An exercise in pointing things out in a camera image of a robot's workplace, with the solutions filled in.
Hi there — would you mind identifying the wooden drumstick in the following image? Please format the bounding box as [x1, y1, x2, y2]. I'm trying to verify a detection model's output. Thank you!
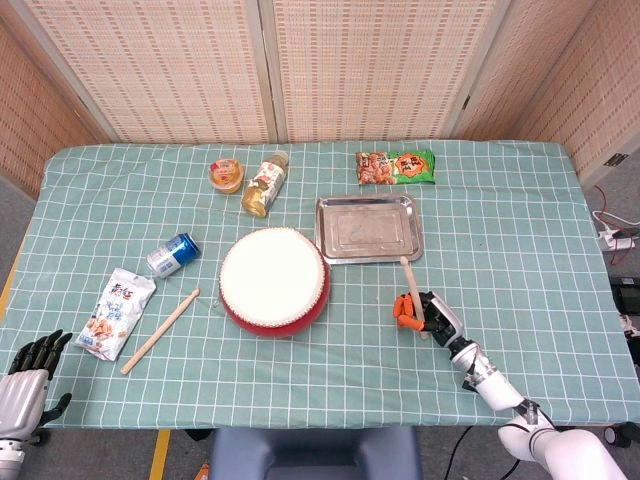
[399, 256, 431, 341]
[120, 288, 201, 376]

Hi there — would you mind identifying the green orange snack bag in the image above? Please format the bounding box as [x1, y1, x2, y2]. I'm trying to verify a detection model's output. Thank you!
[355, 148, 437, 186]

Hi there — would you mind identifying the orange fruit jelly cup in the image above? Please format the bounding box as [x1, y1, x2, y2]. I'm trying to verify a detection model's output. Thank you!
[207, 155, 247, 195]

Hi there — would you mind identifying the red drum white skin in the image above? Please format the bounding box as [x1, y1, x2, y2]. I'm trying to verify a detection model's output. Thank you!
[218, 226, 332, 340]

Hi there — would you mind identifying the silver metal tray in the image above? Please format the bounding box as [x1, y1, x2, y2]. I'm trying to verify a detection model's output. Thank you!
[314, 193, 426, 265]

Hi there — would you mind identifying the yellow tea bottle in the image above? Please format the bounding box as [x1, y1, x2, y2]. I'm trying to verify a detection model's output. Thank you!
[240, 149, 290, 218]

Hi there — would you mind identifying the white snack bag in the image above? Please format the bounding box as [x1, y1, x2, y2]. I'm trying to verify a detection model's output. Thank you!
[73, 267, 157, 362]

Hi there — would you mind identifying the white power strip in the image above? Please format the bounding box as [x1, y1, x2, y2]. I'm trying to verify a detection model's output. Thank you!
[592, 209, 639, 251]

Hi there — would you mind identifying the black equipment box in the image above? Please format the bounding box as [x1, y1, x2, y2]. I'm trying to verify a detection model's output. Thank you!
[609, 277, 640, 351]

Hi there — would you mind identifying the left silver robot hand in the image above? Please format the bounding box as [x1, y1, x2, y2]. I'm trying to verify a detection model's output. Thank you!
[0, 328, 74, 442]

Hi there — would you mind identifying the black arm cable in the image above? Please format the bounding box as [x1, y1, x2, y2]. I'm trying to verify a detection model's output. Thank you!
[449, 424, 474, 480]

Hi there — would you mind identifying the green checked tablecloth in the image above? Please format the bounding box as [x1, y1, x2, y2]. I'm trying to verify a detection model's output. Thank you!
[0, 139, 640, 431]

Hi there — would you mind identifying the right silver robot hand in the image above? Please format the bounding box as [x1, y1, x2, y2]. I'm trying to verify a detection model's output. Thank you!
[393, 290, 475, 352]

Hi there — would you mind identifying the blue white drink can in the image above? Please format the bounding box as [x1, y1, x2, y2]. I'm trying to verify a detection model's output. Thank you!
[146, 231, 202, 279]

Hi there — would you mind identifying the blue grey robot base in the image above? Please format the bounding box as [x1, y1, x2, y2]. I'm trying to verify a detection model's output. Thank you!
[207, 425, 424, 480]

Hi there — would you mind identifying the bamboo folding screen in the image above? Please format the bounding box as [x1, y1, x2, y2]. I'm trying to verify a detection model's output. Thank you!
[0, 0, 640, 196]

